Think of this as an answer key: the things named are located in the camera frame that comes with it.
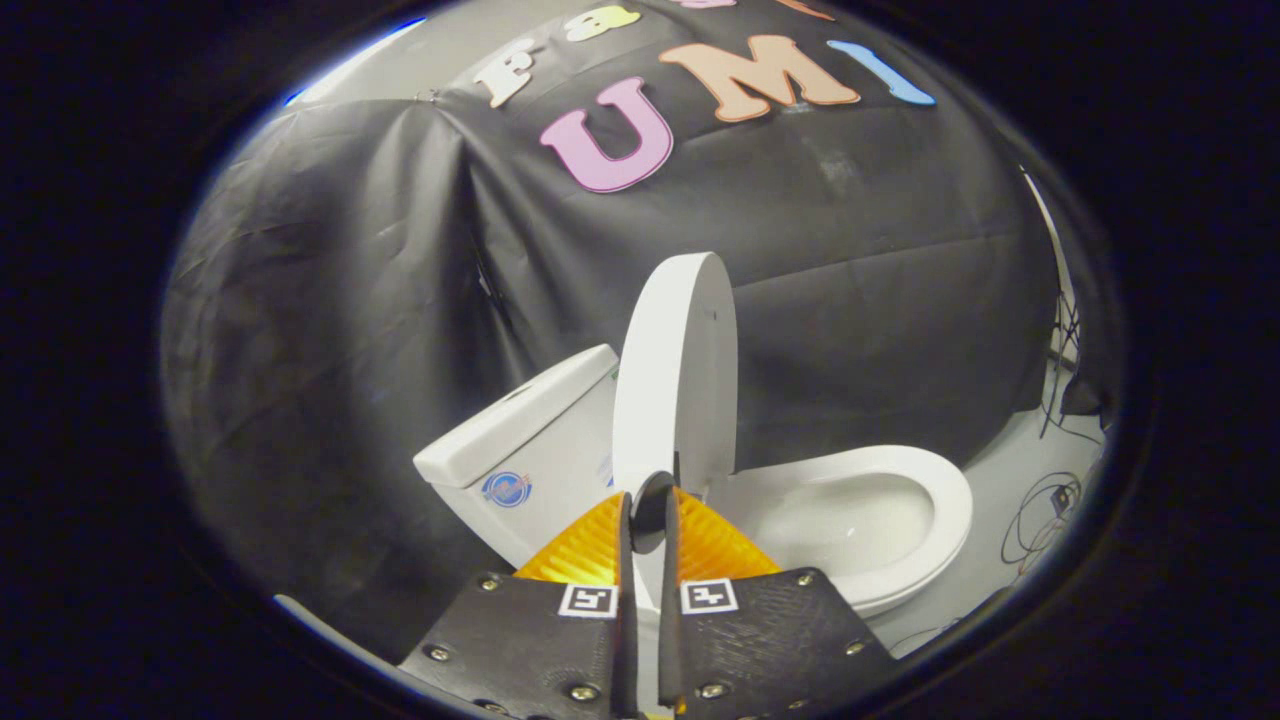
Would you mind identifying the white toilet bowl with seat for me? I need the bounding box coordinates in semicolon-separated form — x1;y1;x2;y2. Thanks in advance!
705;445;974;619

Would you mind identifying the black backdrop cloth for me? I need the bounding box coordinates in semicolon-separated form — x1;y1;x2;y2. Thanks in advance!
160;0;1111;666

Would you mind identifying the white toilet lid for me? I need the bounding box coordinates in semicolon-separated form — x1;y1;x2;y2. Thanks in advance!
612;252;739;691

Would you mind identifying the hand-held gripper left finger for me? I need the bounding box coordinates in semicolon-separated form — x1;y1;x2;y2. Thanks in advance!
398;490;641;720

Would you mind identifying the black round lid pull tab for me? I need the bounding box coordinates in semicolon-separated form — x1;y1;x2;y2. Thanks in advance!
630;470;677;556

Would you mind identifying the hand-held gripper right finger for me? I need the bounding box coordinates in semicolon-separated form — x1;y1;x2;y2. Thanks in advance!
657;487;901;720

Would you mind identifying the bundle of floor cables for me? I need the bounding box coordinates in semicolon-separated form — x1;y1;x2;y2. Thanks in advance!
1000;470;1086;581

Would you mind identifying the white toilet tank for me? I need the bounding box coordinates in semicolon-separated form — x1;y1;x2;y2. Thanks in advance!
413;344;621;571

